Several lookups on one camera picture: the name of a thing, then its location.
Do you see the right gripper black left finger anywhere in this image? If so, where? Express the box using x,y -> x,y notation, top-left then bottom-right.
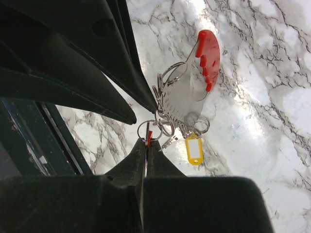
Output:
0,140 -> 146,233

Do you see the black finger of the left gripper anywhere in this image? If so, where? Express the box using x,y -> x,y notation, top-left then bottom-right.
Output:
1,0 -> 157,113
0,31 -> 137,125

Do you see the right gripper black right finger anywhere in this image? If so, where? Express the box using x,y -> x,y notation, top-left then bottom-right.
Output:
139,140 -> 273,233

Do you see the metal red key organizer plate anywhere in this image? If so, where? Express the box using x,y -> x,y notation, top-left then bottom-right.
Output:
153,30 -> 221,123

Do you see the large red key tag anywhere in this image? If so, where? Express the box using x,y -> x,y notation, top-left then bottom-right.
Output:
145,121 -> 153,177

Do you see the yellow key tag left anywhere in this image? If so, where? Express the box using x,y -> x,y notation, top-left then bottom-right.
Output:
185,134 -> 204,166

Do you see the silver key left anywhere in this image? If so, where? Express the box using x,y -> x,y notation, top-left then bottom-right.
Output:
161,135 -> 179,149

